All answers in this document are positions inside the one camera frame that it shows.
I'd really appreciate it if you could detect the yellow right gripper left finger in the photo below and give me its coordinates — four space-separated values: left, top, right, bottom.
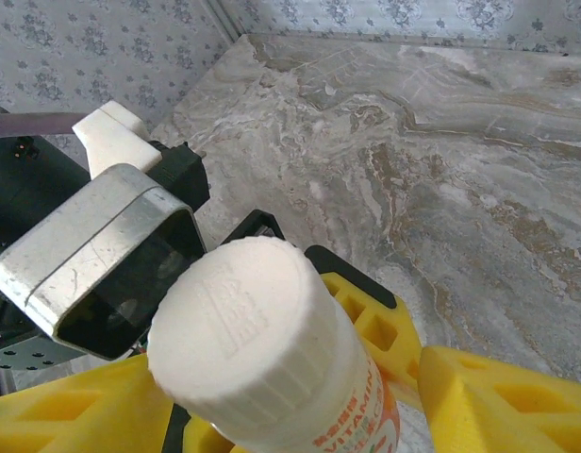
0 353 192 453

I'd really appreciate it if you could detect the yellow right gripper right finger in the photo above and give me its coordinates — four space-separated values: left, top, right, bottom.
417 345 581 453

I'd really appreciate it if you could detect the white pill bottle orange label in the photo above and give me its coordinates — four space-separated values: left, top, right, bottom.
209 301 403 453

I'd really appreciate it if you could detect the white ribbed bottle cap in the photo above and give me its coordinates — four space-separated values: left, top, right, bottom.
146 235 362 438

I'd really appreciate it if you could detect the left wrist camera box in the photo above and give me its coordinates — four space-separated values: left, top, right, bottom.
0 100 207 362

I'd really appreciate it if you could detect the aluminium corner post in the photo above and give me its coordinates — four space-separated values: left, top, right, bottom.
203 0 247 43

